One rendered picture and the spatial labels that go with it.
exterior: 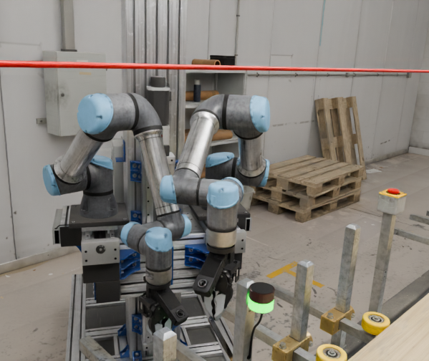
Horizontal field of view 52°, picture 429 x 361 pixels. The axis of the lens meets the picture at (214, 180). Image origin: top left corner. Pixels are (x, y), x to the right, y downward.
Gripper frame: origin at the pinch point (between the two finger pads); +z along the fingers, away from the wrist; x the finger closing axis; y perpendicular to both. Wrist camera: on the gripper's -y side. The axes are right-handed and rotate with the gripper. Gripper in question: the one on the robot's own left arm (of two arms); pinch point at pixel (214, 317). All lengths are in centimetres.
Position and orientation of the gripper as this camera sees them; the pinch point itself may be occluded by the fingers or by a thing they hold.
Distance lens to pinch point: 120.1
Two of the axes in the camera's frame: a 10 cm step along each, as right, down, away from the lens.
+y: 4.4, -2.3, 8.7
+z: -0.4, 9.6, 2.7
